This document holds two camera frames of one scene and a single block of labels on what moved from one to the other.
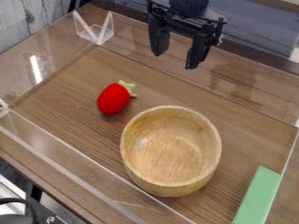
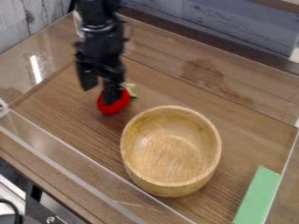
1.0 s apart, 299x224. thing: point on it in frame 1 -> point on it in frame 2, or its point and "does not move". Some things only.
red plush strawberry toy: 114,97 does not move
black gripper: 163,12 -> 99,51
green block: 256,197 does not move
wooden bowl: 171,147 does not move
